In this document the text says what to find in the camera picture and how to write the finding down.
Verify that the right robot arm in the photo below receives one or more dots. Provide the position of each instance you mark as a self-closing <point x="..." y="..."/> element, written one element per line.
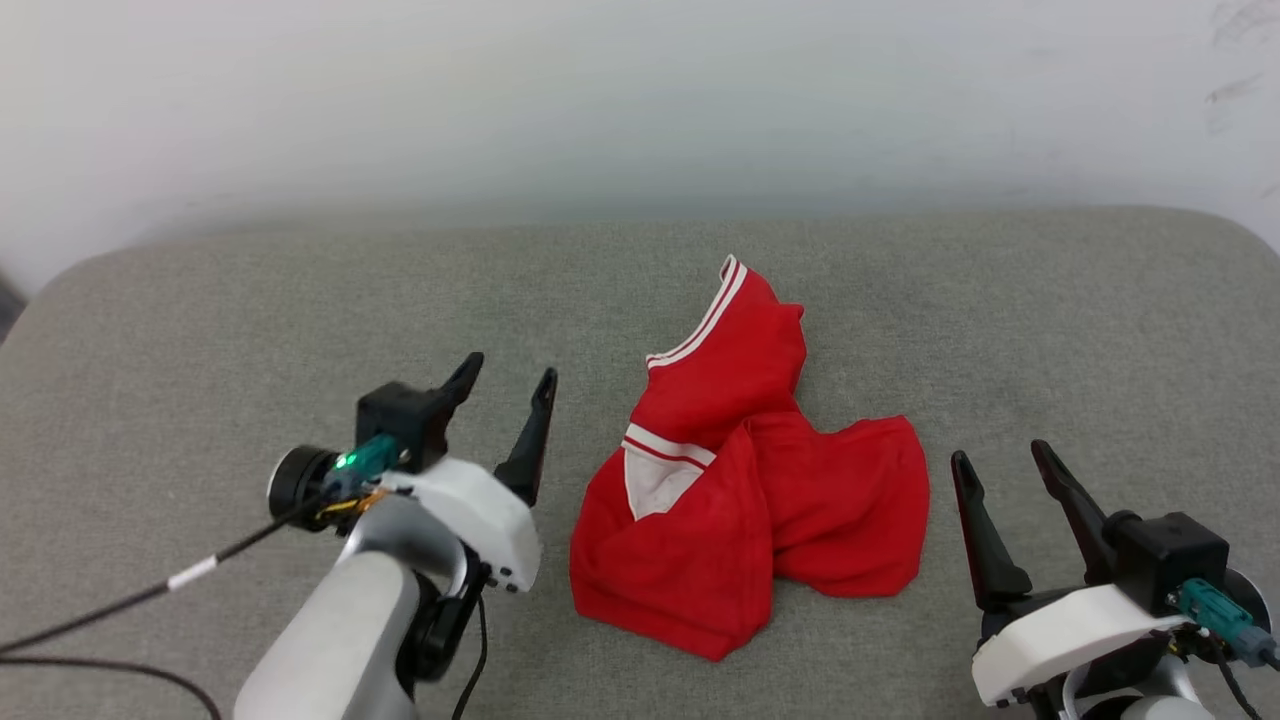
<point x="1150" y="708"/>

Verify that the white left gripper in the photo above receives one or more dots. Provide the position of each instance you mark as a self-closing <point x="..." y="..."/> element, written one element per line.
<point x="480" y="515"/>

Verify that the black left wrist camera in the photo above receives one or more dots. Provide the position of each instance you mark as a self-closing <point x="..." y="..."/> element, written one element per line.
<point x="400" y="420"/>

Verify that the red garment with white trim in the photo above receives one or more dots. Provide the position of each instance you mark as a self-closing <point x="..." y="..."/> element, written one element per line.
<point x="700" y="560"/>

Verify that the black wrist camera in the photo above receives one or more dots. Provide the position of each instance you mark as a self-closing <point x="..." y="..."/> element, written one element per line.
<point x="400" y="420"/>
<point x="1170" y="560"/>

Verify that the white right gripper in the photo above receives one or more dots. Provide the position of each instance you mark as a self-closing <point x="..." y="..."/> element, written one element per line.
<point x="1070" y="635"/>

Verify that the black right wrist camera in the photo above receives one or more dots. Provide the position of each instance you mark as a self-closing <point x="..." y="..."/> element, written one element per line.
<point x="1170" y="560"/>

